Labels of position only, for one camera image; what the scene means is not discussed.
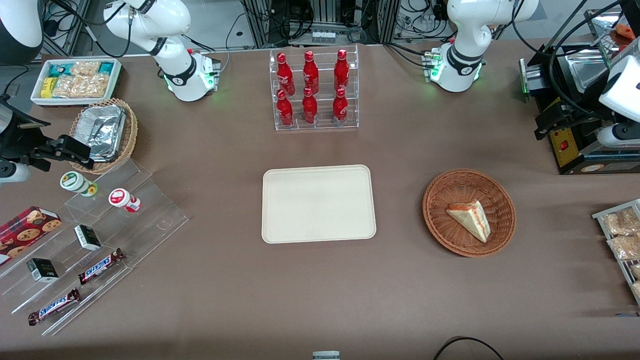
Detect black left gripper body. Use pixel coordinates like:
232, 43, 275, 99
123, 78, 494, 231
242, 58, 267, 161
563, 96, 601, 127

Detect triangular sandwich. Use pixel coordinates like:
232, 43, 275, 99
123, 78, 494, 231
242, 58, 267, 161
446, 200, 491, 244

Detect oval light wicker basket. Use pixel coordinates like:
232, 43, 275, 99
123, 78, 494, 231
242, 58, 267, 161
70, 98, 138, 175

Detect round brown wicker basket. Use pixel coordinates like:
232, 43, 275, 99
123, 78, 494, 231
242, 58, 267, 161
422, 168, 517, 258

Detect beige rectangular tray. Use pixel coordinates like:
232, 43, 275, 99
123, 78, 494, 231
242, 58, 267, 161
261, 164, 377, 245

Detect green lid yogurt cup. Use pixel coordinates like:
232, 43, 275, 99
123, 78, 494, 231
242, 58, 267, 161
60, 171, 98, 197

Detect stacked aluminium foil trays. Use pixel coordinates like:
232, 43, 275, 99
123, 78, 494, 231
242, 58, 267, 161
74, 105, 126, 162

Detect black food warmer machine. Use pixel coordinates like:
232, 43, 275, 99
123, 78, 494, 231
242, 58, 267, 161
519, 0, 640, 176

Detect steel warmer pan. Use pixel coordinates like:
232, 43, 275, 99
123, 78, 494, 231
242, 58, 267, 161
567, 49, 615, 92

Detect red lid yogurt cup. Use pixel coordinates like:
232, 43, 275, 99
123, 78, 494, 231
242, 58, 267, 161
108, 188, 142, 213

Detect clear rice cracker bag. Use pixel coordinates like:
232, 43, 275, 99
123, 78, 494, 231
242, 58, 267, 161
70, 61, 101, 77
52, 74, 110, 99

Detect white rectangular snack bin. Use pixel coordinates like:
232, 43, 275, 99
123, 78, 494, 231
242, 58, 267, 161
31, 58, 122, 107

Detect small black box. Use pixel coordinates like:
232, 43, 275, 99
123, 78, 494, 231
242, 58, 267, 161
74, 224, 102, 251
26, 258, 59, 283

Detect red tartan cookie box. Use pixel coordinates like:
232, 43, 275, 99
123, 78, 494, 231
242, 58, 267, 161
0, 206, 63, 266

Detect clear acrylic stepped stand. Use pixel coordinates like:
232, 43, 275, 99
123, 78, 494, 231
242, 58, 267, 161
0, 159, 190, 337

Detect brown Snickers bar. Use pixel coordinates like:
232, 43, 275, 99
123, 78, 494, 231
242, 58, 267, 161
27, 288, 81, 326
78, 248, 125, 286

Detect red cola bottle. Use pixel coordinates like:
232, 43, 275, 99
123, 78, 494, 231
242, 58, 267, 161
276, 90, 294, 127
334, 49, 350, 92
302, 87, 319, 125
302, 50, 320, 95
332, 88, 349, 126
276, 52, 296, 96

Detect clear acrylic bottle rack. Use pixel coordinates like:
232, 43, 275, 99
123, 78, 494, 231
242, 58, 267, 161
269, 45, 360, 132

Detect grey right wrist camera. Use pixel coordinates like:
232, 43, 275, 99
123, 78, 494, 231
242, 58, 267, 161
0, 161, 32, 184

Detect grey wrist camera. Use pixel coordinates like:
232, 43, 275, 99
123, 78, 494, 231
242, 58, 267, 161
596, 122, 640, 149
0, 161, 32, 184

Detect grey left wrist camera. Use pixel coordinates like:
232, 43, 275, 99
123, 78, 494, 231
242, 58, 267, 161
596, 122, 640, 149

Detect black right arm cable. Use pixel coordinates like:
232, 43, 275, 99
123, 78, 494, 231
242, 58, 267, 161
82, 10, 132, 59

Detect grey wire rack tray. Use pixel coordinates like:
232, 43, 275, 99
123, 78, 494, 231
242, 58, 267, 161
592, 199, 640, 307

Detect black looped cable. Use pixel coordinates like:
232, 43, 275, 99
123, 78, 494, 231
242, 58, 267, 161
432, 336, 506, 360

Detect aluminium frame rack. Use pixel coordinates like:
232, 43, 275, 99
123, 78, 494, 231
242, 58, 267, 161
240, 0, 401, 47

